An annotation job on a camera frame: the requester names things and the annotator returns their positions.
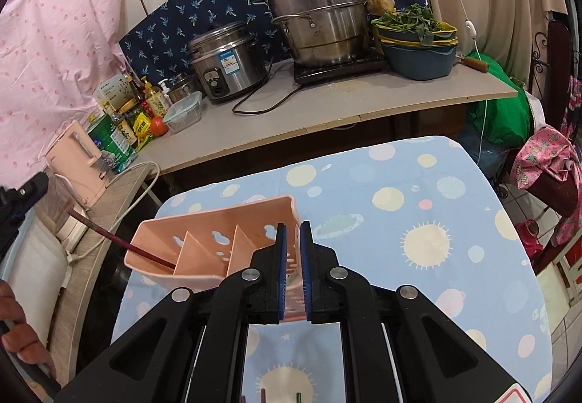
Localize yellow label bottle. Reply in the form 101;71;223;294
141;76;164;117

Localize yellow packet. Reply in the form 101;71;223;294
132;112;155;151

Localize navy printed cloth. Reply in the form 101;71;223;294
119;0;430;88

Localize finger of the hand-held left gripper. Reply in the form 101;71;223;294
0;172;49;256

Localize white and green box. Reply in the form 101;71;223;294
94;72;137;113

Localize dark red chopstick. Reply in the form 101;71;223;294
68;209;177;271

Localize pink dotted cloth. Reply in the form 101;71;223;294
0;0;132;185

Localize person's left hand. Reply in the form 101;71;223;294
0;281;57;381

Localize glass container green lid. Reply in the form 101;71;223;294
163;91;203;133

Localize leafy green vegetables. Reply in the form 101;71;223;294
370;4;444;44

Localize small steel pot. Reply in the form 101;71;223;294
167;73;201;104

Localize steel rice cooker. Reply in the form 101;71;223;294
187;21;269;103

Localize wooden-handled tool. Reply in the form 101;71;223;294
457;55;489;73

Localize yellow plastic basin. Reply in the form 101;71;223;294
373;21;458;50

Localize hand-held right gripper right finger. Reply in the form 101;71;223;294
300;221;533;403

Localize black induction cooktop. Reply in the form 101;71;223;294
292;52;389;84

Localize blue plastic basin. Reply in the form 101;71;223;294
381;41;459;81

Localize white cable with switch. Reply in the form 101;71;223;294
427;0;489;167

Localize white appliance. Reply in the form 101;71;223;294
0;207;71;340

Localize large steel steamer pot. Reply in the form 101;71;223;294
252;0;380;67

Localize blue printed tablecloth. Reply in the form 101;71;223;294
111;136;553;403

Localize white power cable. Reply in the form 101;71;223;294
55;161;161;263

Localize pink pineapple print cloth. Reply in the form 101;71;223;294
509;125;582;249

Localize green bag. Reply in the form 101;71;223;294
468;53;533;144

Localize pink plastic utensil holder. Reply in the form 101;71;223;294
124;195;306;322

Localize black power cable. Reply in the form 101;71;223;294
232;62;301;115

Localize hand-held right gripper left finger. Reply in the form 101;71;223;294
55;223;288;403

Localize pink electric kettle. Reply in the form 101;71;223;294
44;120;112;208

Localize dark metal frame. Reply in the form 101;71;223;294
532;19;582;131

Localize dark sauce bottle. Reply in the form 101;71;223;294
125;73;144;103

